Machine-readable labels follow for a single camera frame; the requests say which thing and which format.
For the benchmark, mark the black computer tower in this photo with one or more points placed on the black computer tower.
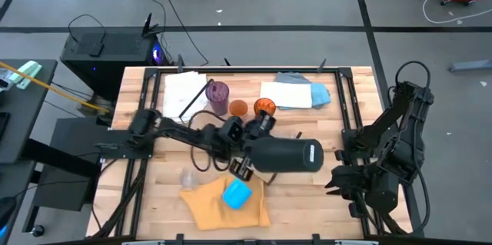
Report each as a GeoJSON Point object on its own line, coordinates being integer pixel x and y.
{"type": "Point", "coordinates": [107, 57]}

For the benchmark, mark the light blue plastic mug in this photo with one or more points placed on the light blue plastic mug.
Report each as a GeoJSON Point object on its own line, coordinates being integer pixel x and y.
{"type": "Point", "coordinates": [237, 194]}

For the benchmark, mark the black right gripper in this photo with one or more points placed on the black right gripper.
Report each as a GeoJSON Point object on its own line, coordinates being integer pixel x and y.
{"type": "Point", "coordinates": [350, 181]}

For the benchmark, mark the grey metal floor bar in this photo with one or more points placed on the grey metal floor bar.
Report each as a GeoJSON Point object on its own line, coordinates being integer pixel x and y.
{"type": "Point", "coordinates": [471, 65]}

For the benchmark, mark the white folded cloth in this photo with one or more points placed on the white folded cloth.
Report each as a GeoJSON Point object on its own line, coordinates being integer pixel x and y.
{"type": "Point", "coordinates": [286, 94]}

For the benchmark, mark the grey cloth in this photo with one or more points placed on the grey cloth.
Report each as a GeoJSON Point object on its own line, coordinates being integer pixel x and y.
{"type": "Point", "coordinates": [292, 77]}

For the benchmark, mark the small clear plastic cup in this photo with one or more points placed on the small clear plastic cup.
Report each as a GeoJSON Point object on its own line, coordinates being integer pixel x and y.
{"type": "Point", "coordinates": [189, 177]}

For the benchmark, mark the yellow waffle cloth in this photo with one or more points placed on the yellow waffle cloth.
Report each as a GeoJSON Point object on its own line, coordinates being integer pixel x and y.
{"type": "Point", "coordinates": [215, 210]}

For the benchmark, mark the white patterned towel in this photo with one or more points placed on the white patterned towel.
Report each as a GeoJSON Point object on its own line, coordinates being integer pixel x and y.
{"type": "Point", "coordinates": [180, 91]}

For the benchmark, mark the mint green stapler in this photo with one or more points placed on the mint green stapler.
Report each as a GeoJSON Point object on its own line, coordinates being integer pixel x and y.
{"type": "Point", "coordinates": [25, 74]}

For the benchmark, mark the orange translucent tumbler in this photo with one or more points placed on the orange translucent tumbler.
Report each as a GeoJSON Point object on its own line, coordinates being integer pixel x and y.
{"type": "Point", "coordinates": [265, 106]}

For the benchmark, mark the purple translucent tumbler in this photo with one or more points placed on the purple translucent tumbler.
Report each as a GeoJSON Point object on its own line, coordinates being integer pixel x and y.
{"type": "Point", "coordinates": [218, 97]}

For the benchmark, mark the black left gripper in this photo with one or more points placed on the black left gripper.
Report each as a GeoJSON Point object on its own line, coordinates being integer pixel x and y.
{"type": "Point", "coordinates": [240, 149]}

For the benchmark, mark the black flat floor stand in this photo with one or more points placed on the black flat floor stand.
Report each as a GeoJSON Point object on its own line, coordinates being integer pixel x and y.
{"type": "Point", "coordinates": [77, 160]}

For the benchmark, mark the wooden shelf with black legs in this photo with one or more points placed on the wooden shelf with black legs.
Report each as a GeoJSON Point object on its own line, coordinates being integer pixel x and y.
{"type": "Point", "coordinates": [209, 122]}

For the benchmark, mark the black desk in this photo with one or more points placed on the black desk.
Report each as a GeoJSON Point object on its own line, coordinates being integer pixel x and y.
{"type": "Point", "coordinates": [27, 122]}

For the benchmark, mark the black metal table frame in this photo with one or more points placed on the black metal table frame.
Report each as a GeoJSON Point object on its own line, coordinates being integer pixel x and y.
{"type": "Point", "coordinates": [250, 70]}

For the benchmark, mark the light blue cloth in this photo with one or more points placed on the light blue cloth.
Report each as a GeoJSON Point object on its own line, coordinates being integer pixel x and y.
{"type": "Point", "coordinates": [321, 95]}

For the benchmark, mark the peach opaque cup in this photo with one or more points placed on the peach opaque cup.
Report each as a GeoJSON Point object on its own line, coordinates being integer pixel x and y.
{"type": "Point", "coordinates": [238, 107]}

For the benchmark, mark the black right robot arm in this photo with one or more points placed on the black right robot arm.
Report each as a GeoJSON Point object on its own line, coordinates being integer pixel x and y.
{"type": "Point", "coordinates": [399, 153]}

